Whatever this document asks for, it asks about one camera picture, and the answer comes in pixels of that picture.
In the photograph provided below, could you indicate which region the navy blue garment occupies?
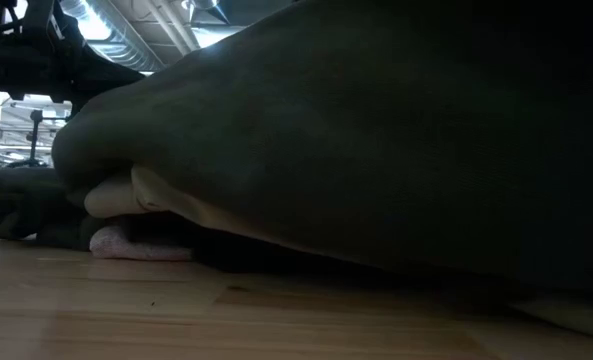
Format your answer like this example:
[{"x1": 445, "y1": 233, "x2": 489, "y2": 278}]
[{"x1": 0, "y1": 166, "x2": 95, "y2": 251}]

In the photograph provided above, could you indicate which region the black tripod stand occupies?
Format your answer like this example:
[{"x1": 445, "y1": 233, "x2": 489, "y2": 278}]
[{"x1": 5, "y1": 109, "x2": 53, "y2": 169}]

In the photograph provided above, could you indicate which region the dark olive garment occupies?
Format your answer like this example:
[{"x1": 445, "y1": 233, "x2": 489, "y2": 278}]
[{"x1": 50, "y1": 0, "x2": 593, "y2": 301}]

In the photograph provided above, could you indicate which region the pink garment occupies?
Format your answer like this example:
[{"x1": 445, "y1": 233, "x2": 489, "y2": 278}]
[{"x1": 89, "y1": 224, "x2": 195, "y2": 262}]

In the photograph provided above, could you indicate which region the beige khaki garment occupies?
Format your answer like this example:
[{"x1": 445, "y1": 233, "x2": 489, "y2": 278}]
[{"x1": 82, "y1": 164, "x2": 593, "y2": 342}]

